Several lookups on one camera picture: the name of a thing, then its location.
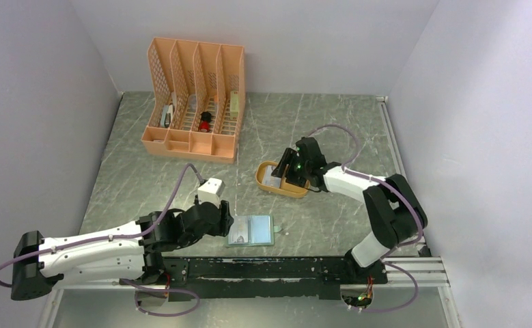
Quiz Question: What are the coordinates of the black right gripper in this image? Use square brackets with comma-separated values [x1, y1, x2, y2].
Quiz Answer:
[271, 148, 310, 188]

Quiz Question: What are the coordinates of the yellow oval tray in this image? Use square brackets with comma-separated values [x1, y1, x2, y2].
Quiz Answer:
[255, 161, 309, 198]

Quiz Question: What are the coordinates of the green leather card holder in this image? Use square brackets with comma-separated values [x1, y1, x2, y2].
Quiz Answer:
[227, 215, 283, 247]

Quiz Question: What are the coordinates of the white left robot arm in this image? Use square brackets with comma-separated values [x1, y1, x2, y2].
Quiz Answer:
[10, 200, 234, 301]

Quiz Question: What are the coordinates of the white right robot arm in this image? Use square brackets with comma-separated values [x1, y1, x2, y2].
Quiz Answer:
[270, 137, 428, 283]

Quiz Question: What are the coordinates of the grey credit card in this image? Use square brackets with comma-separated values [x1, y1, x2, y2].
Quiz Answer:
[262, 165, 282, 189]

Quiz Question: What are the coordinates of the pale green eraser box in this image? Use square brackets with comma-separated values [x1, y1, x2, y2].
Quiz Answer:
[229, 90, 240, 120]

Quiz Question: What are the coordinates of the red black stamp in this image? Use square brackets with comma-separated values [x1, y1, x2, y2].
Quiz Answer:
[199, 111, 212, 133]

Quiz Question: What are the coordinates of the grey white utility knife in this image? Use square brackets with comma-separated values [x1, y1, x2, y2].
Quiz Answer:
[160, 103, 174, 128]

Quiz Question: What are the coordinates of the orange plastic desk organizer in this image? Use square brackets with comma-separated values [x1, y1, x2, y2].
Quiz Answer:
[141, 38, 246, 163]

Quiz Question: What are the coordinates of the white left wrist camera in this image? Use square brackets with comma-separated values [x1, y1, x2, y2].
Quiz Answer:
[197, 178, 225, 208]

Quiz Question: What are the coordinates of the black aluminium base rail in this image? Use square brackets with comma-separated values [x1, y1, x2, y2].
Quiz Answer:
[51, 256, 450, 302]

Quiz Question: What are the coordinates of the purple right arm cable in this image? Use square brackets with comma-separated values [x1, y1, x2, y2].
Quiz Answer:
[303, 124, 425, 314]

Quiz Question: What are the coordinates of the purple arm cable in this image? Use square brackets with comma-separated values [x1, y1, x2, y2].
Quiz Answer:
[0, 163, 201, 317]
[303, 124, 425, 314]

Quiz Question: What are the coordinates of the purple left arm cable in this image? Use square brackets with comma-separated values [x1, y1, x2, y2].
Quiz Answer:
[0, 163, 201, 317]

